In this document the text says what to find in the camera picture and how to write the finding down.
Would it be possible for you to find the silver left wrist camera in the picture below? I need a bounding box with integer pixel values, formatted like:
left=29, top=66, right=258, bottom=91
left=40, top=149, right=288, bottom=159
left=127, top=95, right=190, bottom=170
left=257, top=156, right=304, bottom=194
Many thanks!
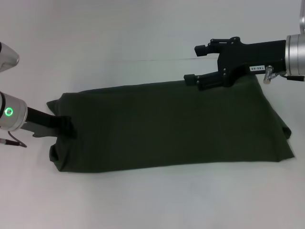
left=0, top=41, right=20, bottom=73

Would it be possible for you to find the dark green shirt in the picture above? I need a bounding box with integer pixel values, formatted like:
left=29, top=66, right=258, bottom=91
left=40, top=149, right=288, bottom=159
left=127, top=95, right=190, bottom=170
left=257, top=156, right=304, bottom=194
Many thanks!
left=46, top=75, right=295, bottom=175

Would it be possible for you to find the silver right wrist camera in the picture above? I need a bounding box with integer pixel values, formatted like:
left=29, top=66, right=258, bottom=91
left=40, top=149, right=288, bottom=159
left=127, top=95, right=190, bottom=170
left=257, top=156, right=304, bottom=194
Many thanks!
left=298, top=0, right=305, bottom=34

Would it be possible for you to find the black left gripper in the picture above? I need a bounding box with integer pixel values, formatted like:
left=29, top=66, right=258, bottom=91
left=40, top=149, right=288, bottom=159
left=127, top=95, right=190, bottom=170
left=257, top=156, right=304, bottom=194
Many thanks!
left=25, top=107, right=78, bottom=139

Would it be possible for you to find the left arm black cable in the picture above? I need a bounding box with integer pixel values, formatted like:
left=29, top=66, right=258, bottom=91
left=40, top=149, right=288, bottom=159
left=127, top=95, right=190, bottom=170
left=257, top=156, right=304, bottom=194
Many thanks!
left=0, top=130, right=28, bottom=148

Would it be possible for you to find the silver right elbow connector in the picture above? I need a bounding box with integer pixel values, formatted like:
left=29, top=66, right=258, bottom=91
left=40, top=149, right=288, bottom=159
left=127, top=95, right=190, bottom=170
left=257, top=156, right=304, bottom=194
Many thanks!
left=263, top=64, right=279, bottom=84

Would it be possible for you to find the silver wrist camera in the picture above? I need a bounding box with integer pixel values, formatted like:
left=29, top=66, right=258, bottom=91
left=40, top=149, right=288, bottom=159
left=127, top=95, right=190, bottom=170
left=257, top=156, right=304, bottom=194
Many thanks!
left=0, top=41, right=20, bottom=73
left=298, top=0, right=305, bottom=34

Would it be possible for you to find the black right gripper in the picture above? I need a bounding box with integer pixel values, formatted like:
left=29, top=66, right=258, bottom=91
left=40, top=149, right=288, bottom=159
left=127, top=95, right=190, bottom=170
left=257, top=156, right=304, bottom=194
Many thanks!
left=183, top=36, right=287, bottom=92

